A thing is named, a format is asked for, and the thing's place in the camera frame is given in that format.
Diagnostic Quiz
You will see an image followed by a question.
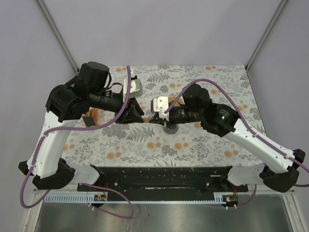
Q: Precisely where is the floral table mat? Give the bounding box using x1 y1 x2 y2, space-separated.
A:
62 65 265 166

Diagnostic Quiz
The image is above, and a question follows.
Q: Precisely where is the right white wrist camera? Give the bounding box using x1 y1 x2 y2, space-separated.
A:
151 96 169 121

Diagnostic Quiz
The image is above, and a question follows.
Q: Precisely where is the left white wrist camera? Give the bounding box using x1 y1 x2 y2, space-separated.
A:
123 75 142 99

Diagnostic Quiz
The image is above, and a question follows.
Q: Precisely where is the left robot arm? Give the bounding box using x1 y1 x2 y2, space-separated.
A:
18 61 144 191

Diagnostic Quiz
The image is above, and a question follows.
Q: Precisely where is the purple cable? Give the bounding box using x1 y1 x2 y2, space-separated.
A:
19 65 136 219
164 78 309 210

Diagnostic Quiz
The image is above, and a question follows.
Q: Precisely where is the brown paper coffee filter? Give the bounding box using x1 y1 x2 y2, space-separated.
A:
169 97 184 106

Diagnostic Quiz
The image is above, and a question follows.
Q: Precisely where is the white slotted cable duct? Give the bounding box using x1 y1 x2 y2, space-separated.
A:
44 191 226 204

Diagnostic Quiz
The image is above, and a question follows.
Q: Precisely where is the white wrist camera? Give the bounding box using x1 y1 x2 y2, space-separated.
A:
151 96 169 121
123 75 142 99

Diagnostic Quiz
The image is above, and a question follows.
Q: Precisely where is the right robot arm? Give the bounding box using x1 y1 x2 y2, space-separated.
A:
150 84 305 193

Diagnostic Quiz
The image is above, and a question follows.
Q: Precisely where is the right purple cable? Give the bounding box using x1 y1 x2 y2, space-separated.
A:
164 78 309 210

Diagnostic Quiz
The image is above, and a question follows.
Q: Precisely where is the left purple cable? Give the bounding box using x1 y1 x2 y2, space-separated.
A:
19 65 136 219

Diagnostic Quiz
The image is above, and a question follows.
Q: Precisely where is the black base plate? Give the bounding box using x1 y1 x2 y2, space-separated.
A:
76 166 249 194

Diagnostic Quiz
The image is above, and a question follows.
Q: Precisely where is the coffee filter pack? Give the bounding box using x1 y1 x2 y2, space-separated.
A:
82 108 98 127

